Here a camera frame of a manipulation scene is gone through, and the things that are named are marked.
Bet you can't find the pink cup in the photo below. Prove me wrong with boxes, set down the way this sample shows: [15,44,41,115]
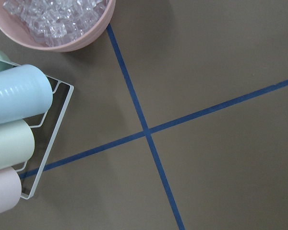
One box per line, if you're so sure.
[0,167,22,213]

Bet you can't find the light blue cup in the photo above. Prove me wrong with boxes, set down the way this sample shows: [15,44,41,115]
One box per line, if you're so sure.
[0,65,53,124]

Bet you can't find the white cup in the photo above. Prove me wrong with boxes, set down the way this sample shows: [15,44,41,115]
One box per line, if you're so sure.
[0,119,35,170]

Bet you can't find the white wire cup rack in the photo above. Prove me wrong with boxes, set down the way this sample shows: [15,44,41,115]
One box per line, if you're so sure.
[6,61,74,199]

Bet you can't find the pink bowl with ice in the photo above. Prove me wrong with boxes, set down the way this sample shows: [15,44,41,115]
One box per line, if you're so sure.
[0,0,116,52]

